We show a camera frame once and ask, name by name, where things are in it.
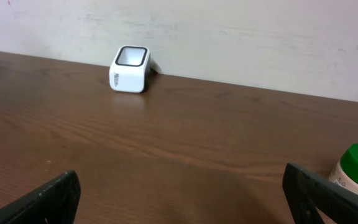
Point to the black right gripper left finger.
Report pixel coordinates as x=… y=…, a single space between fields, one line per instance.
x=56 y=201

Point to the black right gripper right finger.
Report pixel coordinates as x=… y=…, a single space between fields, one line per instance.
x=307 y=194

